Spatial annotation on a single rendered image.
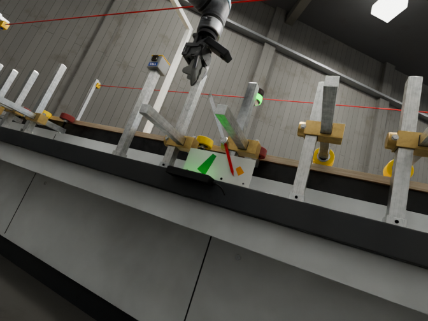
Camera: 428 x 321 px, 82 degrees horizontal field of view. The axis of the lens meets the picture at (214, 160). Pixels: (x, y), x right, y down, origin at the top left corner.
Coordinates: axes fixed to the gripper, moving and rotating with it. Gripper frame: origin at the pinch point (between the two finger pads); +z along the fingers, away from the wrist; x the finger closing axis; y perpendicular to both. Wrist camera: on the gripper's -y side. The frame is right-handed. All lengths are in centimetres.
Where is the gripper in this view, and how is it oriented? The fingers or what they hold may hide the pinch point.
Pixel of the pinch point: (194, 82)
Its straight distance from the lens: 88.8
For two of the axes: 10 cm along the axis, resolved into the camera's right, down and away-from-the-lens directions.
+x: -3.3, -3.4, -8.8
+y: -8.9, -1.9, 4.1
